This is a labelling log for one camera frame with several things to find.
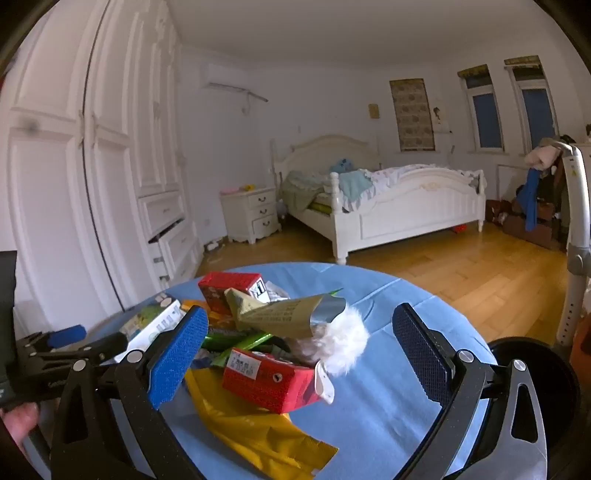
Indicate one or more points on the small red object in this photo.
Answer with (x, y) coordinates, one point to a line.
(459, 229)

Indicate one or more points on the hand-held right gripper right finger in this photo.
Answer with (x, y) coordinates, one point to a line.
(420, 357)

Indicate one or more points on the white and grey floor stand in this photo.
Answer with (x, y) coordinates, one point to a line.
(579, 194)

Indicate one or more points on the pink item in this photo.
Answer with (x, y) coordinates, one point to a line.
(228, 189)

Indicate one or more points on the brown storage box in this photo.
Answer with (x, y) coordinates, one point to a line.
(531, 230)

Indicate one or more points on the white radiator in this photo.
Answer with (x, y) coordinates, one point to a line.
(508, 182)

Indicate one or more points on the yellow plastic bag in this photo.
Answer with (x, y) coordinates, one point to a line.
(249, 424)

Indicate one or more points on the white bed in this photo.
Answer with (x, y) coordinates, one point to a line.
(406, 217)

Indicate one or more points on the blue hanging garment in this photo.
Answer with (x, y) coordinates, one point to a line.
(528, 198)

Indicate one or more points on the green and white carton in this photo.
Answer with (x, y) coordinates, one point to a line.
(147, 323)

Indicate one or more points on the blue plush toy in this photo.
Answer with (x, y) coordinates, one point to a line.
(342, 165)

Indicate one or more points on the white wrapper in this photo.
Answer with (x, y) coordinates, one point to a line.
(276, 290)

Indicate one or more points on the window with dark pane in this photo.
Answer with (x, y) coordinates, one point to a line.
(485, 115)
(535, 110)

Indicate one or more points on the black trash bin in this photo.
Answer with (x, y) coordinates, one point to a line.
(556, 392)

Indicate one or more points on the small yellow wall plaque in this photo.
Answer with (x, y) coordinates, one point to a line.
(373, 110)

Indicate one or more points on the green gum pack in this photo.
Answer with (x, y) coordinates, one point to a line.
(249, 344)

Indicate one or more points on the white nightstand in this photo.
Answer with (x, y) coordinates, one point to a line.
(258, 212)

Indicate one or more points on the orange snack packet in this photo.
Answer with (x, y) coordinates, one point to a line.
(219, 319)

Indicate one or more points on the red milk carton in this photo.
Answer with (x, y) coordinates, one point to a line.
(272, 383)
(221, 288)

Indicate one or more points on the khaki snack packet silver inside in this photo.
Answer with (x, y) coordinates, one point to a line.
(272, 318)

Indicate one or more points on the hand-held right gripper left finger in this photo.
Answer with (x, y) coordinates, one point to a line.
(178, 357)

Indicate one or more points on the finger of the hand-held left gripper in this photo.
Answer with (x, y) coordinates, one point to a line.
(69, 333)
(104, 347)

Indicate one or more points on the person's left hand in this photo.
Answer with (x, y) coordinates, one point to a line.
(21, 422)

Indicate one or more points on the white fluffy ball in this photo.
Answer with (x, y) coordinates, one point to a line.
(344, 344)

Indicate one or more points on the clothes rack with clothes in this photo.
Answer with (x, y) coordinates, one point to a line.
(549, 184)

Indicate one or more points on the brown patterned wall hanging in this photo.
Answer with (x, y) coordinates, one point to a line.
(412, 115)

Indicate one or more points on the white wardrobe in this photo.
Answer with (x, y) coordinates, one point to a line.
(115, 138)

